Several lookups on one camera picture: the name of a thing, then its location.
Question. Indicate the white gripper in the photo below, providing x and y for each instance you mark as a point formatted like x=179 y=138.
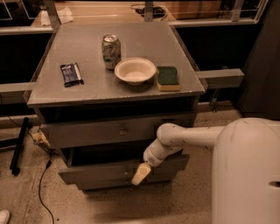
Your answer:
x=153 y=157

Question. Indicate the grey drawer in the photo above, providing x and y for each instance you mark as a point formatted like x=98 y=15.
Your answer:
x=169 y=168
x=102 y=183
x=75 y=134

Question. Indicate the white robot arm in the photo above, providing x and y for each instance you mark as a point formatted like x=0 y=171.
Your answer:
x=245 y=166

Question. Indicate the grey bottom drawer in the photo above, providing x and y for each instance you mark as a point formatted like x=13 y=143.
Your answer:
x=102 y=183

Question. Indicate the grey top drawer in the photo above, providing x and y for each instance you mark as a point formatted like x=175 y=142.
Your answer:
x=75 y=134

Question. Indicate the grey drawer cabinet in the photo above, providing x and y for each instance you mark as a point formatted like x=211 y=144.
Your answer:
x=103 y=96

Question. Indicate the green yellow sponge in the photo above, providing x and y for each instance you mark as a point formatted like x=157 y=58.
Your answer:
x=167 y=78

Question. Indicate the white paper bowl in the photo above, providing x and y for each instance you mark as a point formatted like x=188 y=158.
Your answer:
x=135 y=71

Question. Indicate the blue snack packet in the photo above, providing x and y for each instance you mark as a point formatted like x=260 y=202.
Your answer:
x=71 y=75

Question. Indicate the black bar on floor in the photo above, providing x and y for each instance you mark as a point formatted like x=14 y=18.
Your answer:
x=15 y=170

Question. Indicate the white shoe tip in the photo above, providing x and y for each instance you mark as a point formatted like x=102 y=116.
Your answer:
x=4 y=217

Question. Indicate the crumpled white cloth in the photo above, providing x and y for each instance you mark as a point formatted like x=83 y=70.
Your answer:
x=65 y=15

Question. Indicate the grey side rail beam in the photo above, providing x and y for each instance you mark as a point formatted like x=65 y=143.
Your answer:
x=224 y=78

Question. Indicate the left grey rail beam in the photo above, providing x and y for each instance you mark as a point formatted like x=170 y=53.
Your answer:
x=14 y=93

